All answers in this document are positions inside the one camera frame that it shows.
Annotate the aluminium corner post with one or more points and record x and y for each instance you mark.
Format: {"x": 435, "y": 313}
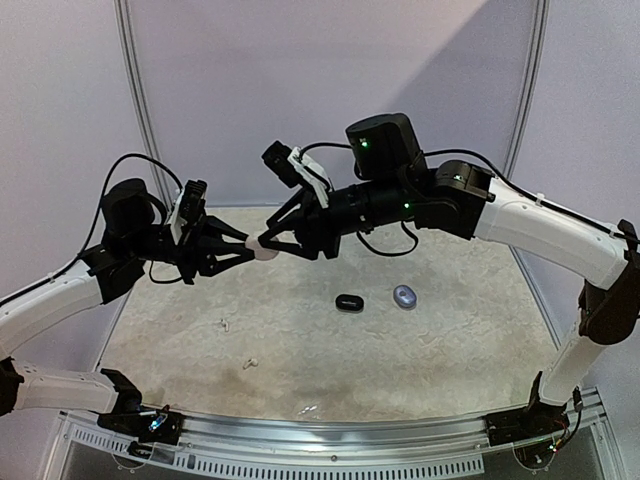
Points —
{"x": 124, "y": 21}
{"x": 530, "y": 74}

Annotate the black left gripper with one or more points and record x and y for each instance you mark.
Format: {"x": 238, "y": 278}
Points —
{"x": 197, "y": 248}

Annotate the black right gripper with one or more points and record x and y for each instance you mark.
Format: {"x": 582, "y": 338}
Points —
{"x": 310, "y": 230}

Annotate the aluminium left corner post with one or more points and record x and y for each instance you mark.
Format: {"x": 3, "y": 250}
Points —
{"x": 124, "y": 21}

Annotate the aluminium front rail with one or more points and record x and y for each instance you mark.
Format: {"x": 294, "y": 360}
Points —
{"x": 591, "y": 453}

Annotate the blue-grey oval charging case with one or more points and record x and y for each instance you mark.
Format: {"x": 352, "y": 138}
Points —
{"x": 405, "y": 297}

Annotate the white stem earbud lower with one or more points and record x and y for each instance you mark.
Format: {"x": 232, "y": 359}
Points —
{"x": 250, "y": 363}

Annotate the pink round charging case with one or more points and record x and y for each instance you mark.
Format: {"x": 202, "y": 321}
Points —
{"x": 260, "y": 252}

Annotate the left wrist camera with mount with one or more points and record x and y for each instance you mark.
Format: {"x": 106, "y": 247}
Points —
{"x": 187, "y": 210}

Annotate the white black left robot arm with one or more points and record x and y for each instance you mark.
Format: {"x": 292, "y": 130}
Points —
{"x": 138, "y": 230}

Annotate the aluminium right corner post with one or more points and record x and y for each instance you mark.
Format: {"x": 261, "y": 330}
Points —
{"x": 530, "y": 74}

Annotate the black earbud charging case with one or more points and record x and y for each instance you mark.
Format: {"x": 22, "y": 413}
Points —
{"x": 349, "y": 303}

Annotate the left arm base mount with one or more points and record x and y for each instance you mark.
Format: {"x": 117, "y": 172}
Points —
{"x": 147, "y": 426}

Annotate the perforated white front panel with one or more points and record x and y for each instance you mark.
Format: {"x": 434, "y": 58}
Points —
{"x": 93, "y": 455}

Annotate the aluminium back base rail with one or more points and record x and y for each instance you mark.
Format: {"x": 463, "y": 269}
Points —
{"x": 219, "y": 205}

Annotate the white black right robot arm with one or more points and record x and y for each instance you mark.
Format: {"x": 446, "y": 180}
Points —
{"x": 468, "y": 197}

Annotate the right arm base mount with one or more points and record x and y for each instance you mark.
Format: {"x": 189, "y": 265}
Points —
{"x": 534, "y": 420}

